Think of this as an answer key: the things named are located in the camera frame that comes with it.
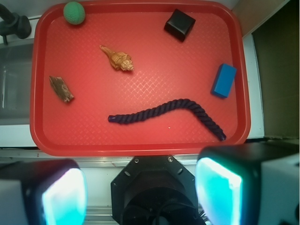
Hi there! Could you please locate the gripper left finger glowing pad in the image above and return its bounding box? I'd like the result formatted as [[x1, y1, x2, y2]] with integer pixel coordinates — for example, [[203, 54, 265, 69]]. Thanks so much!
[[0, 159, 88, 225]]

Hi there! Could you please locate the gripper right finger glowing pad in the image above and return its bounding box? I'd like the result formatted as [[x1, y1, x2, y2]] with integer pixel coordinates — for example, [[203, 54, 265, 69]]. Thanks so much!
[[195, 142, 300, 225]]

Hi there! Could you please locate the dark blue twisted rope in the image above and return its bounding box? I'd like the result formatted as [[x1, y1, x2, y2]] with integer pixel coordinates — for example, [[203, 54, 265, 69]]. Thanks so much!
[[107, 98, 227, 142]]

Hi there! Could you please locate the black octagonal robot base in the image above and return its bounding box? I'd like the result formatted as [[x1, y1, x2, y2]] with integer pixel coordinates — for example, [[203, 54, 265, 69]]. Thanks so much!
[[111, 156, 205, 225]]

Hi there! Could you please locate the blue rectangular block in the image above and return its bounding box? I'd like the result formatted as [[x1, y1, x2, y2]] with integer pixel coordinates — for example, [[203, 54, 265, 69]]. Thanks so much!
[[211, 64, 237, 98]]

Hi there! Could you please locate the brown wood bark piece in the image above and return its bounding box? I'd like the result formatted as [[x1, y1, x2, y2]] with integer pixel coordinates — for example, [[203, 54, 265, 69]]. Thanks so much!
[[49, 76, 74, 103]]

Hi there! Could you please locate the red plastic tray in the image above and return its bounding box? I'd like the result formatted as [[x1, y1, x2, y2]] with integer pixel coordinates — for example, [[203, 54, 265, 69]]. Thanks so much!
[[30, 0, 250, 157]]

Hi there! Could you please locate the tan spiral seashell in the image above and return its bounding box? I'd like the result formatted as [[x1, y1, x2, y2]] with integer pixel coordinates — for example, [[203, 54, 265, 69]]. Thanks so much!
[[99, 45, 134, 71]]

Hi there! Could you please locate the black cube block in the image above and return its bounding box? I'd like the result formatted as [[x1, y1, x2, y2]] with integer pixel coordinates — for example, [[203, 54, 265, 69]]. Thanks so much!
[[164, 9, 196, 42]]

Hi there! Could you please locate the green rubber ball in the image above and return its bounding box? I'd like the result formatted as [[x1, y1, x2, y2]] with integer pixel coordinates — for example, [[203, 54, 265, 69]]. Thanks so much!
[[63, 1, 85, 25]]

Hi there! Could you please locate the black clamp mount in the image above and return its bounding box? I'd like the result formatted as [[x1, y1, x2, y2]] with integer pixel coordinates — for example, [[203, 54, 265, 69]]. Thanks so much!
[[0, 4, 32, 45]]

